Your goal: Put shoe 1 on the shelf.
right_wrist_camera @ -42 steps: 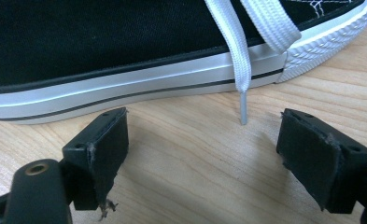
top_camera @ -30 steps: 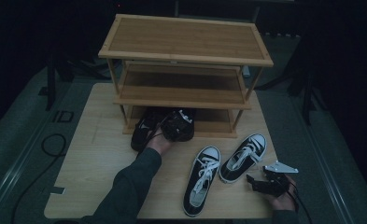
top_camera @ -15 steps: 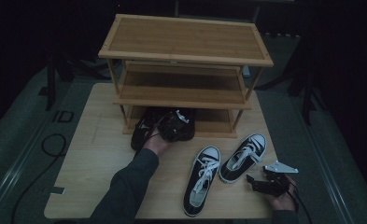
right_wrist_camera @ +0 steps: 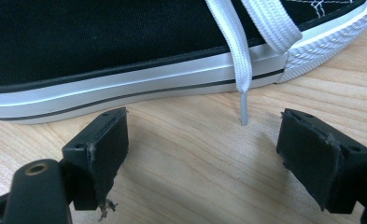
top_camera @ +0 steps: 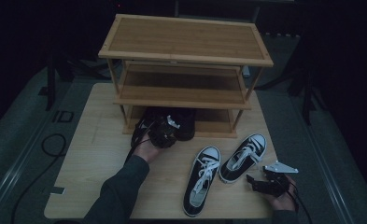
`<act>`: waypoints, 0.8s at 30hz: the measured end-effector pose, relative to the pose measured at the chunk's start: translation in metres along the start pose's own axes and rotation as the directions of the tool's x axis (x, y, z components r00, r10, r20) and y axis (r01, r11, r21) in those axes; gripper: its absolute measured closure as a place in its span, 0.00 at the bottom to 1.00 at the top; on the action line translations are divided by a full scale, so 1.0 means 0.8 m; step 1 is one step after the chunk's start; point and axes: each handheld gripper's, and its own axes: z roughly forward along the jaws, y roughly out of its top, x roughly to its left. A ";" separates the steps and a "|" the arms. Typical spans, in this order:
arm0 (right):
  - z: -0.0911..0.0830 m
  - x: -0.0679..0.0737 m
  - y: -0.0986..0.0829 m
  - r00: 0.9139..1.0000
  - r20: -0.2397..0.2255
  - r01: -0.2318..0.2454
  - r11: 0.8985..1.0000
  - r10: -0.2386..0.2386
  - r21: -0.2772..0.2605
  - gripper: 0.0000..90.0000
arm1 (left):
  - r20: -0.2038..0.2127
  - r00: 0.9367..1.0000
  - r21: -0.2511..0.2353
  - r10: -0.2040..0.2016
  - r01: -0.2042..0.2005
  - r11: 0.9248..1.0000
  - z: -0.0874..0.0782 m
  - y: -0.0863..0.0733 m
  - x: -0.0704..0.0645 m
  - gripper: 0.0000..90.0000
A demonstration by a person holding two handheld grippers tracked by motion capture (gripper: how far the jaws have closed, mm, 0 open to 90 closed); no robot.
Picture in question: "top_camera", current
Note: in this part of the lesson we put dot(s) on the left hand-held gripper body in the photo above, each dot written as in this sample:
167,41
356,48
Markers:
163,134

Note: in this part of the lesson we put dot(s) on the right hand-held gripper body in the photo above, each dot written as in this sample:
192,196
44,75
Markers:
277,185

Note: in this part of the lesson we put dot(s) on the black leather shoe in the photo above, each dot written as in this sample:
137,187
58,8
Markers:
186,124
143,123

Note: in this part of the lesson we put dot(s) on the black white canvas sneaker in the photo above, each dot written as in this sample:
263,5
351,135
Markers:
245,158
203,183

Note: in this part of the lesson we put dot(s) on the wooden shoe rack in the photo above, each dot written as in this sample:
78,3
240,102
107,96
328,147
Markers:
184,39

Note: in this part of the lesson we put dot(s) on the person's right hand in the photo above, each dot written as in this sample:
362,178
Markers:
284,202

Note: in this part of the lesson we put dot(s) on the person's left hand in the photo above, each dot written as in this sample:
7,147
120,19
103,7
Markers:
147,152

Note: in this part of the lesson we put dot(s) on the black metal stand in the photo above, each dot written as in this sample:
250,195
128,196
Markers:
50,87

